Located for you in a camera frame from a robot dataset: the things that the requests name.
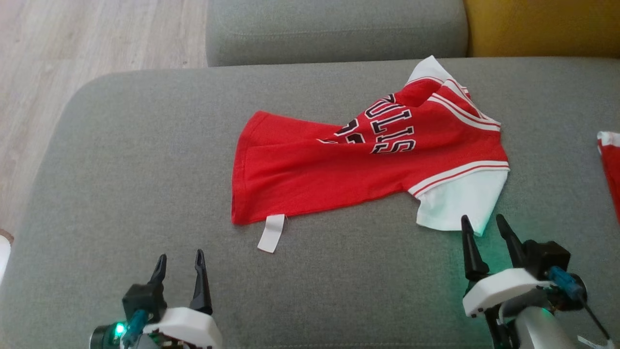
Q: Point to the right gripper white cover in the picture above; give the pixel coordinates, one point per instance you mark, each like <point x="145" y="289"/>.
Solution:
<point x="503" y="288"/>

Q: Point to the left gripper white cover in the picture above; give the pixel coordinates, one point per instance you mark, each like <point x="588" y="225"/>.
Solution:
<point x="193" y="329"/>

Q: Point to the red shorts white band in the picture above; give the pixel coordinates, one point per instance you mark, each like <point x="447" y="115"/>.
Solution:
<point x="611" y="169"/>

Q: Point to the red Bulls jersey white sleeves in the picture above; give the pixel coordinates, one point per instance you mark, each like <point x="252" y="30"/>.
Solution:
<point x="315" y="174"/>

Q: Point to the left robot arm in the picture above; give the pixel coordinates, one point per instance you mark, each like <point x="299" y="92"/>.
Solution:
<point x="104" y="339"/>

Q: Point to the grey sofa seat cushion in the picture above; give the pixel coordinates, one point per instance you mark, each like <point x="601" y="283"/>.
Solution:
<point x="145" y="169"/>

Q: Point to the white round object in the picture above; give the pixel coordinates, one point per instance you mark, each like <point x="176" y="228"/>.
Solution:
<point x="4" y="257"/>

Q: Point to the yellow sofa cushion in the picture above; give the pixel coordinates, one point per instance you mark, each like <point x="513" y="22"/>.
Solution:
<point x="542" y="26"/>

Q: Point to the grey sofa back cushion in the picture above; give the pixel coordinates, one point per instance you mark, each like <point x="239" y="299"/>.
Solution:
<point x="334" y="29"/>

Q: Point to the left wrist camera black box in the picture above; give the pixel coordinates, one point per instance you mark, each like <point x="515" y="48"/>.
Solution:
<point x="143" y="298"/>

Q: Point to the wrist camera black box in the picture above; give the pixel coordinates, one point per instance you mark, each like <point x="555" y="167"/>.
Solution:
<point x="143" y="298"/>
<point x="547" y="257"/>

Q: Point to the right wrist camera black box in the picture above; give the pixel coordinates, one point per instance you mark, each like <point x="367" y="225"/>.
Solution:
<point x="547" y="257"/>

